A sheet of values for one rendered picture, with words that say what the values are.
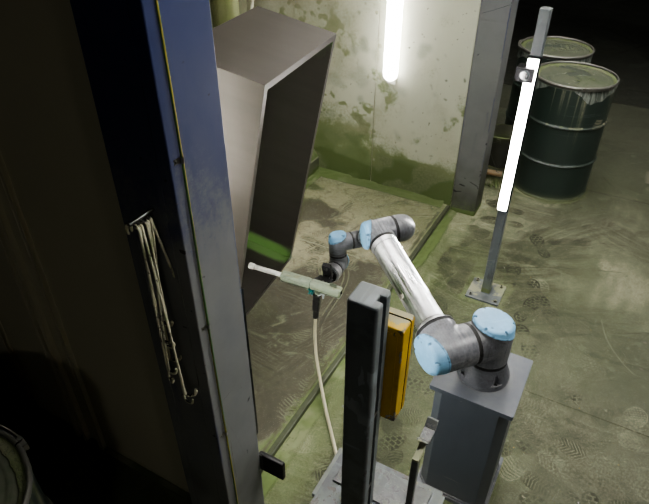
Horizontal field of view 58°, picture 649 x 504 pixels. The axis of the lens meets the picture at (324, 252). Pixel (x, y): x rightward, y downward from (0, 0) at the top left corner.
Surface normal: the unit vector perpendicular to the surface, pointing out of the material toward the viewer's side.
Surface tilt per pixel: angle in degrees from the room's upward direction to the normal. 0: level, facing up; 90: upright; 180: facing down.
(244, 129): 90
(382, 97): 90
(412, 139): 90
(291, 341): 0
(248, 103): 90
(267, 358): 0
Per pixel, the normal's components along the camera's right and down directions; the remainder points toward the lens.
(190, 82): 0.88, 0.29
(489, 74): -0.48, 0.51
